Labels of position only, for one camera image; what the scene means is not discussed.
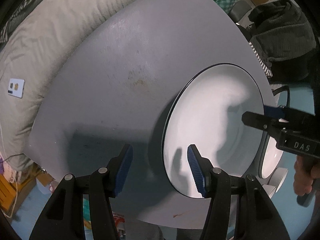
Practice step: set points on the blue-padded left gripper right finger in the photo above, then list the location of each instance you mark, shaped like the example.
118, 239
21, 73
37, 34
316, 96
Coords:
201, 169

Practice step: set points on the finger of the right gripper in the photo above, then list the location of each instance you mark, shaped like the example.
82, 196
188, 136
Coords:
273, 112

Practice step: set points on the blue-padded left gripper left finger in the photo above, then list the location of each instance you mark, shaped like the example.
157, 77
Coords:
117, 170

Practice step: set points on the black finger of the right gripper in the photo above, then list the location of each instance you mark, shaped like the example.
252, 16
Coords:
260, 121

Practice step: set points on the white plate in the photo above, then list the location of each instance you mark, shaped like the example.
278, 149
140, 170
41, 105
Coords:
208, 113
269, 159

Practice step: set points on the white ribbed bowl back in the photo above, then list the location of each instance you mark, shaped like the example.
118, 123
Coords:
276, 180

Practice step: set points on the person's right hand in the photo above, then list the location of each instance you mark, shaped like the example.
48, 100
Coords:
303, 180

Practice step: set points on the black office chair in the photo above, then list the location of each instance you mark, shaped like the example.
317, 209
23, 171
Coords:
237, 13

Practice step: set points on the white card on bed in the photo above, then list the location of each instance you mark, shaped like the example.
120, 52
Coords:
16, 87

